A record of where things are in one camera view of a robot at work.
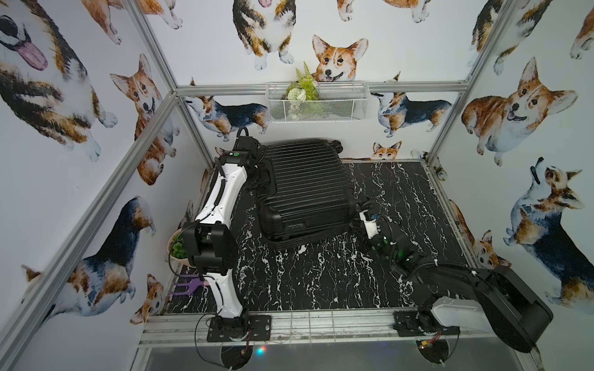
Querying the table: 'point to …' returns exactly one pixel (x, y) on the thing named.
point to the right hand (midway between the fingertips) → (351, 228)
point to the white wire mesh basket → (336, 102)
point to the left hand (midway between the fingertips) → (266, 176)
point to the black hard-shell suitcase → (308, 197)
